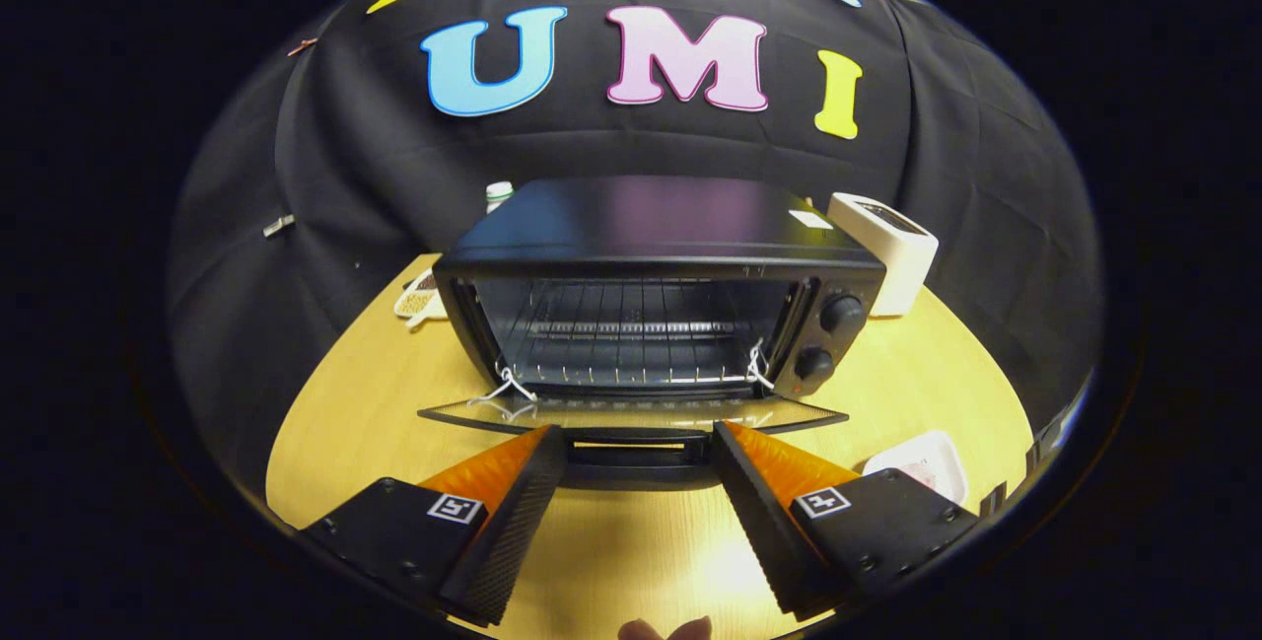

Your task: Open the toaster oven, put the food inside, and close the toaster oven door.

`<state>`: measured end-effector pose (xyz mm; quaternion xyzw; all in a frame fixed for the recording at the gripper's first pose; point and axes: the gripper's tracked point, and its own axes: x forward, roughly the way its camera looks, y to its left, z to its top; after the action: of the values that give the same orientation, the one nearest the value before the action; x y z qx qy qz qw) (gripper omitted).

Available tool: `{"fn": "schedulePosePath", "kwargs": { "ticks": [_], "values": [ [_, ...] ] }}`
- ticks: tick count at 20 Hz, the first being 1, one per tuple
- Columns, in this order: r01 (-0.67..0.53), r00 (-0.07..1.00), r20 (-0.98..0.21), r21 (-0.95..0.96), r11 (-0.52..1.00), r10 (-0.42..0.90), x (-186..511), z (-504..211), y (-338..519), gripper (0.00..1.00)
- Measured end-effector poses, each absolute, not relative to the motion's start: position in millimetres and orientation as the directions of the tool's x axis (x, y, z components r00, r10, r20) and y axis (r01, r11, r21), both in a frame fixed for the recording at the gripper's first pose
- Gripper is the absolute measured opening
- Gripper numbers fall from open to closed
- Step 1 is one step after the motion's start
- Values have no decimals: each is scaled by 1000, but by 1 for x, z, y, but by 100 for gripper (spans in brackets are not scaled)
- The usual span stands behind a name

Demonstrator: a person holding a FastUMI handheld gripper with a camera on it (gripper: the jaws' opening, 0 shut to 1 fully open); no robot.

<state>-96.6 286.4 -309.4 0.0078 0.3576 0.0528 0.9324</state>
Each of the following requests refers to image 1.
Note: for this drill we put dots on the orange cloth clip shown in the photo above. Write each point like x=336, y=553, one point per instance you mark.
x=301, y=46

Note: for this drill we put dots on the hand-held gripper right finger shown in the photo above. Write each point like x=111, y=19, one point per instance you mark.
x=764, y=532

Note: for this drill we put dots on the white toaster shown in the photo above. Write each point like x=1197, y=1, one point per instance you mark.
x=892, y=250

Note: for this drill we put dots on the black backdrop cloth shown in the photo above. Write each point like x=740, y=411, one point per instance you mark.
x=325, y=177

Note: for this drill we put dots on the white tray with brown snacks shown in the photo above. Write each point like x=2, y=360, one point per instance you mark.
x=419, y=297

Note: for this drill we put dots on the round pink ham slice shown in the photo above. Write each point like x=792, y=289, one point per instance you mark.
x=922, y=474

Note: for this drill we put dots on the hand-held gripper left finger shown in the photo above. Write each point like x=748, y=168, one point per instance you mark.
x=513, y=532

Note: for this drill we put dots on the white square dish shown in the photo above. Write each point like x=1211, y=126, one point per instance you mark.
x=937, y=453

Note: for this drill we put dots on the black toaster oven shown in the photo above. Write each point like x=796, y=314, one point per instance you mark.
x=641, y=221

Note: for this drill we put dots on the small white bottle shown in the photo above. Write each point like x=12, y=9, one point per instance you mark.
x=499, y=194

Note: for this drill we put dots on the metal oven rack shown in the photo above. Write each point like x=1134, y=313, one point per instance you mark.
x=631, y=334

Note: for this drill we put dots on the white cloth clip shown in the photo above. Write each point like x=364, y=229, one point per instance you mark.
x=279, y=225

